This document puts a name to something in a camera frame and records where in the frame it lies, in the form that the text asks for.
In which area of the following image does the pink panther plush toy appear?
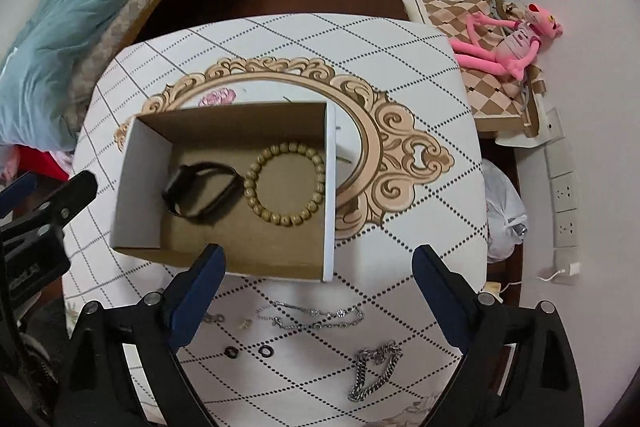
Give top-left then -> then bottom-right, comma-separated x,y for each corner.
449,3 -> 564,81

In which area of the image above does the wooden bead bracelet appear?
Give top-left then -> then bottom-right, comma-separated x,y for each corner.
243,141 -> 328,228

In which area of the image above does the thin silver necklace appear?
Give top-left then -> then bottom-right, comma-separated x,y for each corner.
255,299 -> 366,332

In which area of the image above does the open cardboard box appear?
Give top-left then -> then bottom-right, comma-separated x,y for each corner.
110,102 -> 336,283

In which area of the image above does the white plastic bag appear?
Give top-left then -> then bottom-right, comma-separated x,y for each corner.
482,158 -> 528,263

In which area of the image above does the white power strip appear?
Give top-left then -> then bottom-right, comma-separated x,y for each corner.
544,108 -> 580,285

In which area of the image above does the red bed sheet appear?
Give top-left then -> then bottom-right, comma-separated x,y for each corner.
0,145 -> 70,182

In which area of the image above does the white phone charger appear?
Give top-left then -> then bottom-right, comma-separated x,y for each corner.
537,261 -> 582,283

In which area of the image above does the black smart band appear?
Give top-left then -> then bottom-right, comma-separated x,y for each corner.
162,161 -> 244,222

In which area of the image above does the brown checkered cushion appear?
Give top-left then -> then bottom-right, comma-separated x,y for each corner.
401,0 -> 547,138

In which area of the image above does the thick silver chain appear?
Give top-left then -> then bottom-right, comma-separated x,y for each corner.
347,340 -> 404,403

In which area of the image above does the white diamond pattern tablecloth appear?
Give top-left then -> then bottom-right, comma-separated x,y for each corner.
63,14 -> 488,426

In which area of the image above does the light blue duvet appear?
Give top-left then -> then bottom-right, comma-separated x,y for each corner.
1,0 -> 128,150

